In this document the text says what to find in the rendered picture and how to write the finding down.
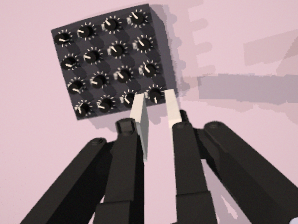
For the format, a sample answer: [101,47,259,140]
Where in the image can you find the black knob box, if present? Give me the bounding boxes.
[51,3,167,121]

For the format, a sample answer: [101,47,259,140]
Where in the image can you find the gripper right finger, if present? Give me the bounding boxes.
[164,89,298,224]

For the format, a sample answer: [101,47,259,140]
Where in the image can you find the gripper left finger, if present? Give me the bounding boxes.
[20,93,149,224]

